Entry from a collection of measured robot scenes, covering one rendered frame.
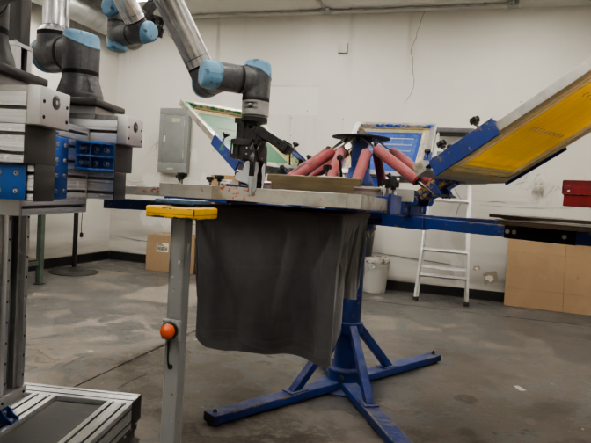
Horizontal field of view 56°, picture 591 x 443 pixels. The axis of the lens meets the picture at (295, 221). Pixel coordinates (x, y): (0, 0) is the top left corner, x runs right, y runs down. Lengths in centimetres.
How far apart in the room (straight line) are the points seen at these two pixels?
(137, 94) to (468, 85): 394
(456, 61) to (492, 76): 39
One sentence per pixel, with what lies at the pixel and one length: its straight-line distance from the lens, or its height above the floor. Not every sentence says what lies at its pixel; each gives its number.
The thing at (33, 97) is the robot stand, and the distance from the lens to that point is 145.
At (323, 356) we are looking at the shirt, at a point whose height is 55.
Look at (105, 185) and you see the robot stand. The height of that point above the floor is 99.
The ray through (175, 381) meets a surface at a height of 52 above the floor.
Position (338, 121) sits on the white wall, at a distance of 637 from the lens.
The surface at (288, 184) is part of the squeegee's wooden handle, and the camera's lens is 210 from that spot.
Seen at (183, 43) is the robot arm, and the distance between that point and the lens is 164.
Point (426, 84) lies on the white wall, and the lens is 628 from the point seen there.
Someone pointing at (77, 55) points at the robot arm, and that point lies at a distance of 200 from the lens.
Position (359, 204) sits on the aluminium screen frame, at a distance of 144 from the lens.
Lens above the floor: 101
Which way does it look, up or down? 3 degrees down
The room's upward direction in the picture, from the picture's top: 4 degrees clockwise
